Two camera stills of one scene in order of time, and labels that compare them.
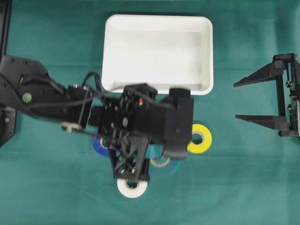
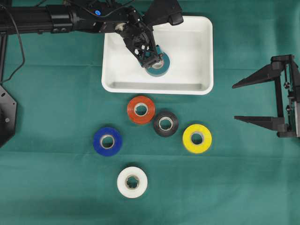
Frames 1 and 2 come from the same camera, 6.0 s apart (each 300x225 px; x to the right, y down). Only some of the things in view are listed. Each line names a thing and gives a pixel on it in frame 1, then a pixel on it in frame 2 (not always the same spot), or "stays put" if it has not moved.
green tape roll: x=164 y=166 -> x=162 y=56
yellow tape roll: x=206 y=141 stays put
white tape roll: x=132 y=188 stays put
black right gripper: x=288 y=64 stays put
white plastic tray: x=169 y=51 stays put
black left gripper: x=139 y=114 -> x=137 y=32
